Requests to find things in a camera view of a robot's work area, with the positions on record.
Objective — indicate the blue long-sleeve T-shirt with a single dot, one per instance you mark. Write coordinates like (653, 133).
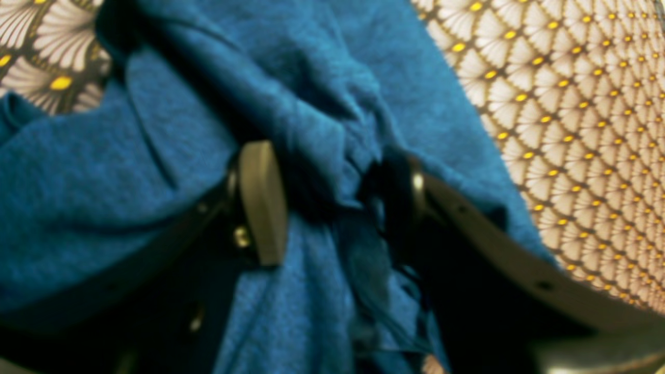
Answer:
(331, 84)

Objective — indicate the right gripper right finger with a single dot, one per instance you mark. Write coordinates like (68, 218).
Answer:
(500, 309)

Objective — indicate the fan-patterned table cloth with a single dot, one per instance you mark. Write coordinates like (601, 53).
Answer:
(572, 92)

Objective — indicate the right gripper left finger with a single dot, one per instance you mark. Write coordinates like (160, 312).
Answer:
(156, 270)

